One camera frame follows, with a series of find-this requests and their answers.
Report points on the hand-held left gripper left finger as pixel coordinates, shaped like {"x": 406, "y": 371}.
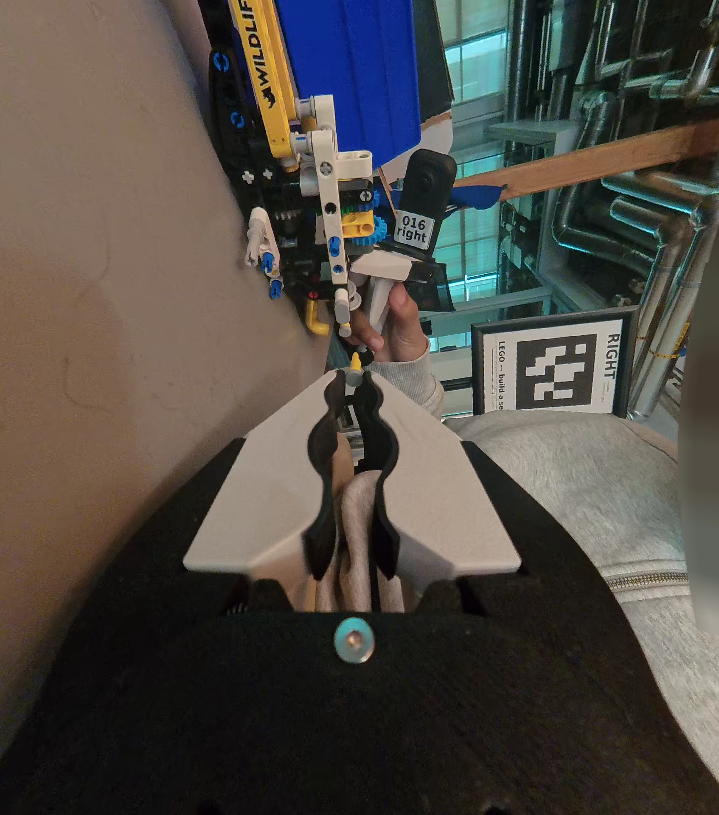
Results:
{"x": 257, "y": 503}

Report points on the cluster of metal pipes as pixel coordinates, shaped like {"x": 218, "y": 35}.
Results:
{"x": 620, "y": 210}

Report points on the person's right forearm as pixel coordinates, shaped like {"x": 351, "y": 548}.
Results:
{"x": 420, "y": 382}

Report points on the yellow black lego vehicle model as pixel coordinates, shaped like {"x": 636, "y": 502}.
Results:
{"x": 327, "y": 178}

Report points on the grey sweatshirt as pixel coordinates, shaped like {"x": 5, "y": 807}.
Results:
{"x": 557, "y": 477}

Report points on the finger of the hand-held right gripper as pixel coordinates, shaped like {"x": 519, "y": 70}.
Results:
{"x": 385, "y": 264}

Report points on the small yellow grey lego piece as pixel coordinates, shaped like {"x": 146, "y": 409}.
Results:
{"x": 354, "y": 372}

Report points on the person's right hand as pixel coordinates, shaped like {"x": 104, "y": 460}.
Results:
{"x": 404, "y": 325}

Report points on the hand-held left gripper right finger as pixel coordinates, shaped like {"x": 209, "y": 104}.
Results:
{"x": 442, "y": 503}

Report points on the wooden railing beam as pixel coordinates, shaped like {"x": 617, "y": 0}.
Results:
{"x": 588, "y": 159}

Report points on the blue plastic box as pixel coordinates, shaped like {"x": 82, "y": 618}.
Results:
{"x": 353, "y": 76}

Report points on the black framed marker sign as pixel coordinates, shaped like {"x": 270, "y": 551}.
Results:
{"x": 557, "y": 369}

